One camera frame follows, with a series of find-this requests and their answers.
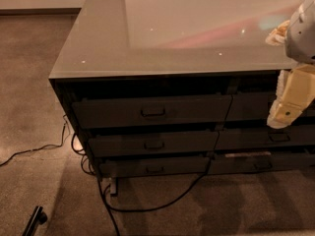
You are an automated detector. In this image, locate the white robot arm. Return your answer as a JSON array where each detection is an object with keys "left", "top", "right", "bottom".
[{"left": 266, "top": 0, "right": 315, "bottom": 129}]

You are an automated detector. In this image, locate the black object on floor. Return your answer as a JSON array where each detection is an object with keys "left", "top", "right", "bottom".
[{"left": 22, "top": 206, "right": 47, "bottom": 236}]

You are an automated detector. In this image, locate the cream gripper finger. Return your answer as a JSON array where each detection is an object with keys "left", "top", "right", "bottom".
[
  {"left": 267, "top": 64, "right": 315, "bottom": 129},
  {"left": 265, "top": 21, "right": 289, "bottom": 46}
]

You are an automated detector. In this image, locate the dark wall baseboard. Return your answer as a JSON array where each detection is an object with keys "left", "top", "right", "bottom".
[{"left": 0, "top": 8, "right": 81, "bottom": 16}]

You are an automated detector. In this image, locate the thick black floor cable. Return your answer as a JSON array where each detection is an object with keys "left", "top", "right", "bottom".
[{"left": 96, "top": 157, "right": 213, "bottom": 236}]

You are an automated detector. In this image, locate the grey cabinet with glossy top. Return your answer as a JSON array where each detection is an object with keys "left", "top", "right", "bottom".
[{"left": 49, "top": 0, "right": 315, "bottom": 178}]

